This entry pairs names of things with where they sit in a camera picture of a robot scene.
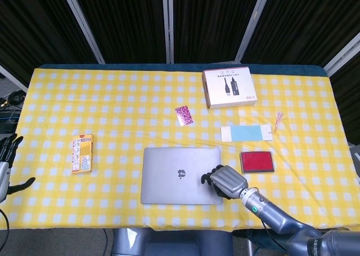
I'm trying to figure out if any grey robot torso base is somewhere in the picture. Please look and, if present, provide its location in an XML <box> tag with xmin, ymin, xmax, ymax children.
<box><xmin>111</xmin><ymin>227</ymin><xmax>235</xmax><ymax>256</ymax></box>

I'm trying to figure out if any pink bookmark tassel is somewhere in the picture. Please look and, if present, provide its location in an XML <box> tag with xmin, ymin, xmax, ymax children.
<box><xmin>270</xmin><ymin>111</ymin><xmax>285</xmax><ymax>136</ymax></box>

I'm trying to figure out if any white cable product box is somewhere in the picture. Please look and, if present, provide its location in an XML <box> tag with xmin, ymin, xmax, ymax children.
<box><xmin>202</xmin><ymin>66</ymin><xmax>258</xmax><ymax>110</ymax></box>

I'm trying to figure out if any silver laptop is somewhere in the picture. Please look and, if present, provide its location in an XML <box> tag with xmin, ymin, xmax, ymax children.
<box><xmin>140</xmin><ymin>146</ymin><xmax>224</xmax><ymax>206</ymax></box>

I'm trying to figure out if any black coiled floor cable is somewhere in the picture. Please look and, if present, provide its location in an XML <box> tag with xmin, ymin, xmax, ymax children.
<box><xmin>0</xmin><ymin>89</ymin><xmax>26</xmax><ymax>110</ymax></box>

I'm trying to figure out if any yellow snack box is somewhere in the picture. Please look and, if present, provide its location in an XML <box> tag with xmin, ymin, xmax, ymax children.
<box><xmin>70</xmin><ymin>133</ymin><xmax>95</xmax><ymax>175</ymax></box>

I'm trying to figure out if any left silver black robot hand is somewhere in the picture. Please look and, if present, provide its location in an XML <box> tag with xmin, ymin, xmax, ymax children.
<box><xmin>0</xmin><ymin>133</ymin><xmax>37</xmax><ymax>204</ymax></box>

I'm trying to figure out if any teal table cover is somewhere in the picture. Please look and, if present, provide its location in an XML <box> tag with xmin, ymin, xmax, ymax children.
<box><xmin>37</xmin><ymin>62</ymin><xmax>330</xmax><ymax>78</ymax></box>

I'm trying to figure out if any pink patterned card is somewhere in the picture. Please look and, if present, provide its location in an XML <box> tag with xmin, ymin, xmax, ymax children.
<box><xmin>174</xmin><ymin>106</ymin><xmax>195</xmax><ymax>126</ymax></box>

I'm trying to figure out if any yellow white checkered tablecloth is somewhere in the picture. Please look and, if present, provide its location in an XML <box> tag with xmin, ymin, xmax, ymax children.
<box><xmin>0</xmin><ymin>68</ymin><xmax>360</xmax><ymax>232</ymax></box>

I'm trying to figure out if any grey metal partition post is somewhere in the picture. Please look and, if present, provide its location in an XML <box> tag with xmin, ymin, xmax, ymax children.
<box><xmin>59</xmin><ymin>0</ymin><xmax>106</xmax><ymax>65</ymax></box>
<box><xmin>0</xmin><ymin>64</ymin><xmax>28</xmax><ymax>93</ymax></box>
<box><xmin>161</xmin><ymin>0</ymin><xmax>174</xmax><ymax>64</ymax></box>
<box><xmin>322</xmin><ymin>32</ymin><xmax>360</xmax><ymax>77</ymax></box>
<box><xmin>234</xmin><ymin>0</ymin><xmax>274</xmax><ymax>64</ymax></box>

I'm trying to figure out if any thin black floor cable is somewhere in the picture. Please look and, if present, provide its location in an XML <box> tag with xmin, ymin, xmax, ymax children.
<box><xmin>101</xmin><ymin>228</ymin><xmax>110</xmax><ymax>256</ymax></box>

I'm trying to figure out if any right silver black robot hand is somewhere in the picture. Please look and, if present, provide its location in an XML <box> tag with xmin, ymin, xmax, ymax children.
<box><xmin>200</xmin><ymin>164</ymin><xmax>250</xmax><ymax>200</ymax></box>

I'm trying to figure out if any white blue paper bookmark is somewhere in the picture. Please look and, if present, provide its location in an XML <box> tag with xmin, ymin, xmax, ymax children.
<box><xmin>220</xmin><ymin>124</ymin><xmax>275</xmax><ymax>142</ymax></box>

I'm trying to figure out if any red ink stamp pad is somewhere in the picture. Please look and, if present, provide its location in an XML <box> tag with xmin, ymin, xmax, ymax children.
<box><xmin>239</xmin><ymin>151</ymin><xmax>276</xmax><ymax>175</ymax></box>

